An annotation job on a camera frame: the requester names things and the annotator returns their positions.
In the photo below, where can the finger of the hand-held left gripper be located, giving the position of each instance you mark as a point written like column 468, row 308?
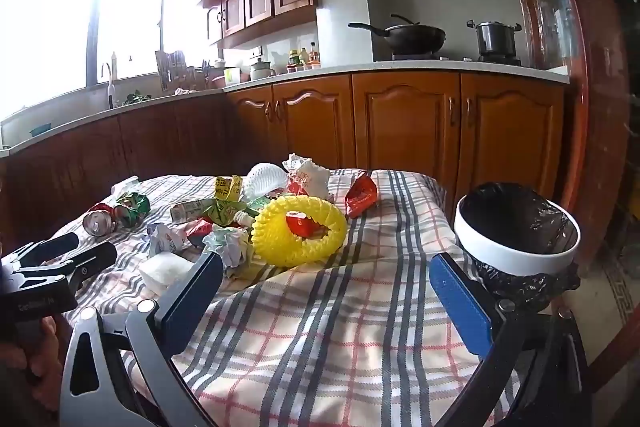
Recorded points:
column 50, row 244
column 90, row 262

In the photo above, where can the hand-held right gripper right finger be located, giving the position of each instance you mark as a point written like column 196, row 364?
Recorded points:
column 462, row 307

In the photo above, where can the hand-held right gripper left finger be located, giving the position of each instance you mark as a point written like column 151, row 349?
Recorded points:
column 190, row 307

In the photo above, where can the white bin with black bag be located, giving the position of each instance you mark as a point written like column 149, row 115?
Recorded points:
column 500, row 257

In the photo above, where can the white foam fruit net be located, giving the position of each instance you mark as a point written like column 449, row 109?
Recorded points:
column 262, row 182

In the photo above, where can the person's left hand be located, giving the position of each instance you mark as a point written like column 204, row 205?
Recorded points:
column 47, row 357

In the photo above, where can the crushed red can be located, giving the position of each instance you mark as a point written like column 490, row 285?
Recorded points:
column 99, row 221

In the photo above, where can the white tissue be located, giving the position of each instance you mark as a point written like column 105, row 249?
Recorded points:
column 165, row 272

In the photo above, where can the green crumpled packet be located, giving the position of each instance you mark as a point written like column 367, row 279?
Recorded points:
column 132, row 207

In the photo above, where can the crumpled paper ball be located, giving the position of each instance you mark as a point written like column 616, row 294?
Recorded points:
column 230, row 249

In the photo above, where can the crumpled printed wrapper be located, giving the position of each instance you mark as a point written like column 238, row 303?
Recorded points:
column 165, row 239

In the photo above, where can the small red wrapper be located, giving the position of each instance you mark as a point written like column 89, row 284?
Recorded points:
column 200, row 232

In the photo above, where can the clear plastic wrapper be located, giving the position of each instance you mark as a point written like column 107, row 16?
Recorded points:
column 125, row 186

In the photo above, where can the teal bowl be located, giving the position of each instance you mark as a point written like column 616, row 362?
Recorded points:
column 41, row 130

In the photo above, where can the yellow crumpled packet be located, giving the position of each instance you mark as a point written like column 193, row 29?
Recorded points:
column 229, row 188

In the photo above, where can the plaid tablecloth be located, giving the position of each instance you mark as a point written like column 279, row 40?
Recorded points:
column 325, row 332

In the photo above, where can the red wrapper piece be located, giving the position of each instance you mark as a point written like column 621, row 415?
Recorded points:
column 301, row 225

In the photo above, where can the red snack packet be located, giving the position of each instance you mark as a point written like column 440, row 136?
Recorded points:
column 361, row 197

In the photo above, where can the sink faucet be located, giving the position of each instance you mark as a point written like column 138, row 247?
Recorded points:
column 109, row 87

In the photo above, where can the green leafy vegetable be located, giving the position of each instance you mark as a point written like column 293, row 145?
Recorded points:
column 137, row 98

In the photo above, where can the red and white paper carton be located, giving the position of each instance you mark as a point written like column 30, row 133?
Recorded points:
column 310, row 179

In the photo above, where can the wooden lower cabinets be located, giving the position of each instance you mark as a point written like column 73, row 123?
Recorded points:
column 400, row 127

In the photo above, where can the kitchen window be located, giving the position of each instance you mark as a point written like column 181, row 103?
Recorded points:
column 50, row 37

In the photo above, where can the wooden knife rack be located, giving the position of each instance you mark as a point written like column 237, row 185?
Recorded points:
column 170, row 69

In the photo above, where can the white kitchen countertop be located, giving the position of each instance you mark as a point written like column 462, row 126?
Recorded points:
column 400, row 69

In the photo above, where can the gas stove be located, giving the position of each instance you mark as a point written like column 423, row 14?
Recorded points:
column 450, row 58

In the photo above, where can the red wooden glass door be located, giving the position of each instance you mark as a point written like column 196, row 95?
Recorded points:
column 595, row 82

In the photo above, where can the steel cooking pot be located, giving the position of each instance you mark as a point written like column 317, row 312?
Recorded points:
column 495, row 39

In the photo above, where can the group of condiment bottles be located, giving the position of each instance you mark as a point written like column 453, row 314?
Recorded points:
column 302, row 59

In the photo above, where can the black wok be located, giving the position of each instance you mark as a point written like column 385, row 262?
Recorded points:
column 412, row 37

